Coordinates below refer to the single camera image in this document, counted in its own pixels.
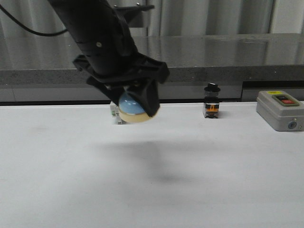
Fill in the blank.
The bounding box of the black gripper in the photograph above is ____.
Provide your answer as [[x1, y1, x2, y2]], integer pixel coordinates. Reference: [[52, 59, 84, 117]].
[[72, 4, 170, 117]]

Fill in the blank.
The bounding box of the blue and cream call bell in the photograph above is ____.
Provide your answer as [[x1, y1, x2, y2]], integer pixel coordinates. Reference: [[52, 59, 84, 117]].
[[118, 92, 160, 123]]

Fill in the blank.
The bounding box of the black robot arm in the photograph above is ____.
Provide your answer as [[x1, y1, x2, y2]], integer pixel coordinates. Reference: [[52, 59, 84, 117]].
[[50, 0, 170, 117]]

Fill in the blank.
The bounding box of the grey curtain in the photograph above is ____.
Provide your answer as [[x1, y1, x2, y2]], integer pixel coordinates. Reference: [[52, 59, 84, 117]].
[[0, 0, 304, 38]]

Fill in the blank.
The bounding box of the grey stone counter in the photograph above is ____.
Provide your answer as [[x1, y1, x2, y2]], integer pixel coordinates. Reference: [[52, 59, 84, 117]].
[[0, 34, 304, 103]]

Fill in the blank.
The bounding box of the grey push-button control box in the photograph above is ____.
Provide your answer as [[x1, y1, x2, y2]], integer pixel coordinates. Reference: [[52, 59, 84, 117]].
[[256, 90, 304, 132]]

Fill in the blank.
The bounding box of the green pushbutton switch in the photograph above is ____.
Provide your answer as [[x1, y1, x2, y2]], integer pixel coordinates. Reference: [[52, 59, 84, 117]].
[[110, 102, 124, 124]]

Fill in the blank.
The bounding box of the black selector switch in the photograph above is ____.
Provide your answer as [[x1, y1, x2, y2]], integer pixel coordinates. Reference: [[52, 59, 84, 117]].
[[203, 83, 220, 118]]

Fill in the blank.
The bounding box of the black cable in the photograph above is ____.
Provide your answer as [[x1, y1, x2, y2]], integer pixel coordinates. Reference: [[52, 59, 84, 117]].
[[0, 3, 68, 37]]

